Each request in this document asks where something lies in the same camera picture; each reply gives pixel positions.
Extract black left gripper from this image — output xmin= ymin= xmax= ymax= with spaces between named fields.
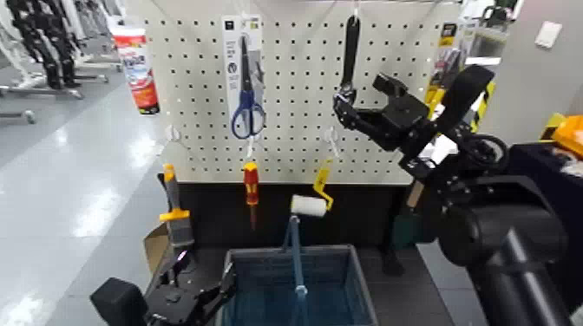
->
xmin=145 ymin=249 xmax=237 ymax=326

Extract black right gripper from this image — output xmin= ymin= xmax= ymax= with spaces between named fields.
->
xmin=333 ymin=72 xmax=438 ymax=158

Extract black adjustable wrench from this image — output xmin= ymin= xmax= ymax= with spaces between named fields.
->
xmin=332 ymin=16 xmax=362 ymax=109

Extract brown cardboard flap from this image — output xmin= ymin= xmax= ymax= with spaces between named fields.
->
xmin=143 ymin=223 xmax=169 ymax=272

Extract blue plastic shopping basket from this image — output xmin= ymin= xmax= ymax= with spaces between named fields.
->
xmin=217 ymin=214 xmax=379 ymax=326

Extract grey scraper with yellow guard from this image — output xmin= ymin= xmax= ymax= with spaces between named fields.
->
xmin=158 ymin=163 xmax=196 ymax=249

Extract white pegboard panel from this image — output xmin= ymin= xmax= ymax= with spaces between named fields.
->
xmin=125 ymin=0 xmax=462 ymax=186

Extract dark blue banner panel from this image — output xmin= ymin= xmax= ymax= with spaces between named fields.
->
xmin=177 ymin=181 xmax=411 ymax=249

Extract red and yellow screwdriver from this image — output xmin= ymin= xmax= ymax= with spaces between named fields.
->
xmin=243 ymin=161 xmax=260 ymax=231

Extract orange and yellow box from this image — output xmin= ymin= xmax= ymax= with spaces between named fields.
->
xmin=539 ymin=114 xmax=583 ymax=158

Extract red and white printed package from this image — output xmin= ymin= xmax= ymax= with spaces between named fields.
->
xmin=108 ymin=24 xmax=161 ymax=116

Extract black humanoid robot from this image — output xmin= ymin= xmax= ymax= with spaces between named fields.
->
xmin=5 ymin=0 xmax=83 ymax=90

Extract yellow handled pliers in package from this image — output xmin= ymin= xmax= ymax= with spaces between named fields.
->
xmin=423 ymin=22 xmax=475 ymax=120

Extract yellow black striped post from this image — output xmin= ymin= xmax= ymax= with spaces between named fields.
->
xmin=473 ymin=81 xmax=496 ymax=134

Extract white paint roller yellow handle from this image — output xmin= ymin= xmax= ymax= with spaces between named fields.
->
xmin=290 ymin=156 xmax=336 ymax=218

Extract blue handled scissors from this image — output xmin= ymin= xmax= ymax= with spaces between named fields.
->
xmin=230 ymin=34 xmax=266 ymax=140

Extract green trowel with wooden handle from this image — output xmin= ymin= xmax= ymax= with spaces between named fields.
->
xmin=391 ymin=179 xmax=429 ymax=249

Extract blue-handled scissors in package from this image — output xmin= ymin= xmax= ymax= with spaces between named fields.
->
xmin=220 ymin=16 xmax=266 ymax=138

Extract white wall plate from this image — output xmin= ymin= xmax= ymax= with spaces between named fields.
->
xmin=534 ymin=21 xmax=564 ymax=49

